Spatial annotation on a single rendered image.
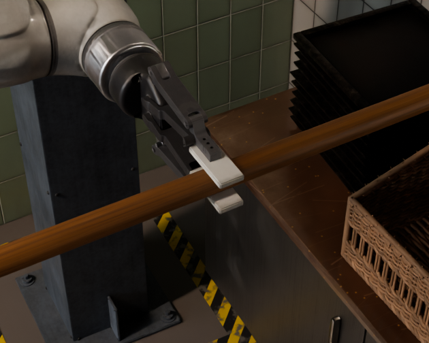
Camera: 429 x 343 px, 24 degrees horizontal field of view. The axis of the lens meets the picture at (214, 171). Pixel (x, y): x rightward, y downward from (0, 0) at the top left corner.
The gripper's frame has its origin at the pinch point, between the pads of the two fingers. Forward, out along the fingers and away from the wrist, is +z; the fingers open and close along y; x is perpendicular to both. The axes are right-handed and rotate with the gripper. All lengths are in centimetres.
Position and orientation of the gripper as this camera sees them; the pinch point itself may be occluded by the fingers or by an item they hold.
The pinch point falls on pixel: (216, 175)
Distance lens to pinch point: 108.5
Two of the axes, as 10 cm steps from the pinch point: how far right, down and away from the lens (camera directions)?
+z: 4.9, 6.0, -6.3
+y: 0.0, 7.3, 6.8
